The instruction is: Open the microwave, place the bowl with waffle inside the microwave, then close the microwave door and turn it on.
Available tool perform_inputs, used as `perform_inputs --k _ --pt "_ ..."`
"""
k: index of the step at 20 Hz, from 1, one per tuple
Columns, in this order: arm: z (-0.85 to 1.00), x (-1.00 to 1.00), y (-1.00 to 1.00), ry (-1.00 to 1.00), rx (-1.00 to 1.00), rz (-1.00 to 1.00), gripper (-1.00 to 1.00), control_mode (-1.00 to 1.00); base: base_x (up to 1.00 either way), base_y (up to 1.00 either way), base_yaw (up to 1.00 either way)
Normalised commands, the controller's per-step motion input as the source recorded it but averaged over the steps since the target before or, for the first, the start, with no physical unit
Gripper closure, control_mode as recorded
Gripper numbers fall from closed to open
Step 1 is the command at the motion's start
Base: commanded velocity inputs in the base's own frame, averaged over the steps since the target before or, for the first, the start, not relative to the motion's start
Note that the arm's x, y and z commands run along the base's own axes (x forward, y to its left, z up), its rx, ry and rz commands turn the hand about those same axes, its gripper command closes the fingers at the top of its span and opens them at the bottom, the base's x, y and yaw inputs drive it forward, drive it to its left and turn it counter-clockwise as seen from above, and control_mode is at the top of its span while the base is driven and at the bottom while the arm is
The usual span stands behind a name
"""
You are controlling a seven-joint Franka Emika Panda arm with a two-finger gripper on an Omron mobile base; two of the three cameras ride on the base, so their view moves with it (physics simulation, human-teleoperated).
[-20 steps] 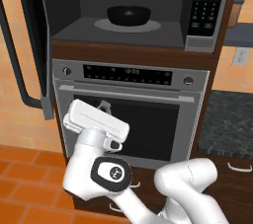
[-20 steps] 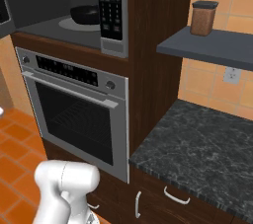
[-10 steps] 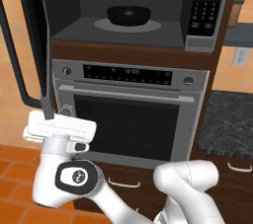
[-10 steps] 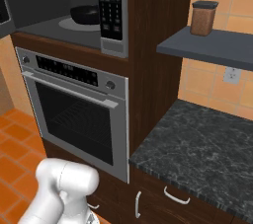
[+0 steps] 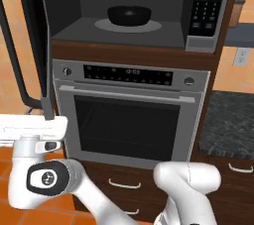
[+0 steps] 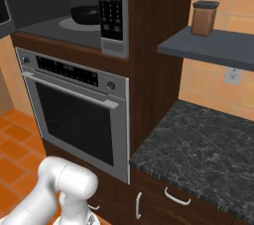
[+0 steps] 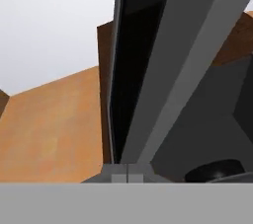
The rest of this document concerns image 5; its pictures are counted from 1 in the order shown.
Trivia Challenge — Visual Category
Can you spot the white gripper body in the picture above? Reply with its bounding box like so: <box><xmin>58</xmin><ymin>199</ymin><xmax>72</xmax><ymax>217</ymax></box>
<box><xmin>0</xmin><ymin>113</ymin><xmax>69</xmax><ymax>146</ymax></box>

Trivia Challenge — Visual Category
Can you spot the black microwave door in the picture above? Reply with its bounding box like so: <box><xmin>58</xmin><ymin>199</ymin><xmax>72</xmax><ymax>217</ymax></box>
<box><xmin>14</xmin><ymin>0</ymin><xmax>54</xmax><ymax>105</ymax></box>

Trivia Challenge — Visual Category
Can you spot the oven door with dark window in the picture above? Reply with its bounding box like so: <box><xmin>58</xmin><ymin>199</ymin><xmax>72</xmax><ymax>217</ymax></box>
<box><xmin>54</xmin><ymin>79</ymin><xmax>204</xmax><ymax>170</ymax></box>

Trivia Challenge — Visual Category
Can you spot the grey microwave turntable plate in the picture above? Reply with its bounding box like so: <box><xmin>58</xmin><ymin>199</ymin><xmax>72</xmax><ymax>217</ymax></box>
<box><xmin>93</xmin><ymin>18</ymin><xmax>164</xmax><ymax>35</ymax></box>

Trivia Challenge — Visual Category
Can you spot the black bowl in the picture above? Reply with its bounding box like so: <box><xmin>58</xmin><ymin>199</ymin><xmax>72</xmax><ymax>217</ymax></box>
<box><xmin>106</xmin><ymin>5</ymin><xmax>153</xmax><ymax>28</ymax></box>

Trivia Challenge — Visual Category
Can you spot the black and silver microwave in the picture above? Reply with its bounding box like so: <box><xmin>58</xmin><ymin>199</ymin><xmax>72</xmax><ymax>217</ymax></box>
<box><xmin>14</xmin><ymin>0</ymin><xmax>236</xmax><ymax>105</ymax></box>

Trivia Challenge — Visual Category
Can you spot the silver built-in oven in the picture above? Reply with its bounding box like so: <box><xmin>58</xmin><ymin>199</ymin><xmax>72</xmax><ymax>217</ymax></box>
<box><xmin>52</xmin><ymin>57</ymin><xmax>211</xmax><ymax>170</ymax></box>

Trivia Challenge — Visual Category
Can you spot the brown wooden tall cabinet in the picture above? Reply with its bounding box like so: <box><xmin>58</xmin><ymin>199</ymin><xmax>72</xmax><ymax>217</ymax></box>
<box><xmin>49</xmin><ymin>0</ymin><xmax>244</xmax><ymax>225</ymax></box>

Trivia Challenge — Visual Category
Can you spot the brown wooden drawer front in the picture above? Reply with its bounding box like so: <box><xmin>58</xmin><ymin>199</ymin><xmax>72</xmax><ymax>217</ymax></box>
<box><xmin>74</xmin><ymin>159</ymin><xmax>202</xmax><ymax>205</ymax></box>
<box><xmin>197</xmin><ymin>154</ymin><xmax>254</xmax><ymax>225</ymax></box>
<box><xmin>72</xmin><ymin>191</ymin><xmax>173</xmax><ymax>225</ymax></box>

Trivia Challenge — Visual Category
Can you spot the brown jar with dark lid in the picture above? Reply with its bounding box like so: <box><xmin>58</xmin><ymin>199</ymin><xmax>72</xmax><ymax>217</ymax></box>
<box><xmin>229</xmin><ymin>0</ymin><xmax>247</xmax><ymax>29</ymax></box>

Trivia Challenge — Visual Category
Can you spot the black microwave door handle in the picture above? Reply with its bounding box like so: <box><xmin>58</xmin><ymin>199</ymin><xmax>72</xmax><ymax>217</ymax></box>
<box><xmin>0</xmin><ymin>0</ymin><xmax>45</xmax><ymax>108</ymax></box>

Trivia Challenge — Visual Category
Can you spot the silver oven door handle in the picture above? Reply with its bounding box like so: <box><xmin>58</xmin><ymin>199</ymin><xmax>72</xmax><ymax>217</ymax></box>
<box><xmin>58</xmin><ymin>84</ymin><xmax>196</xmax><ymax>105</ymax></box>

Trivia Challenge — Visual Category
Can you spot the silver curved drawer handle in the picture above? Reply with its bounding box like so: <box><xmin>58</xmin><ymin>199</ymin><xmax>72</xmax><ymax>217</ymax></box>
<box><xmin>227</xmin><ymin>163</ymin><xmax>254</xmax><ymax>174</ymax></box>
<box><xmin>124</xmin><ymin>208</ymin><xmax>141</xmax><ymax>216</ymax></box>
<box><xmin>107</xmin><ymin>177</ymin><xmax>143</xmax><ymax>190</ymax></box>

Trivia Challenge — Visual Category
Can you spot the white wall socket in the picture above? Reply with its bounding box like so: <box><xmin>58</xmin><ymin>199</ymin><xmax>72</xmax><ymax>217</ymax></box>
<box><xmin>232</xmin><ymin>47</ymin><xmax>250</xmax><ymax>67</ymax></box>

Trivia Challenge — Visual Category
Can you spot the grey wall shelf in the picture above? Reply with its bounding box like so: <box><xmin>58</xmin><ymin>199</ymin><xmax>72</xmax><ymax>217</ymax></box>
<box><xmin>224</xmin><ymin>23</ymin><xmax>254</xmax><ymax>49</ymax></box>

